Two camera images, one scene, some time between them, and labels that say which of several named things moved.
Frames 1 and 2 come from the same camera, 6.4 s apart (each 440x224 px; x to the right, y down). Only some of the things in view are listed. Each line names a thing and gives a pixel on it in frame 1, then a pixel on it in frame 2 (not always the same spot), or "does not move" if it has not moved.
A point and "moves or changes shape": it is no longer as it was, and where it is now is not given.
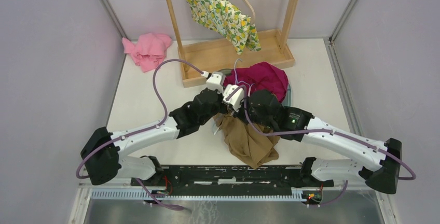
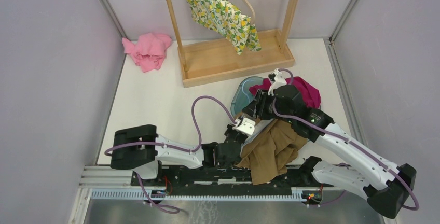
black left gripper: [224, 109] to [230, 130]
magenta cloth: [263, 76] to [308, 93]
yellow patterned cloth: [221, 15] does not move
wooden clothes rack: [200, 59] does not move
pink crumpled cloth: [148, 50] does not move
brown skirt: [246, 144] moves or changes shape
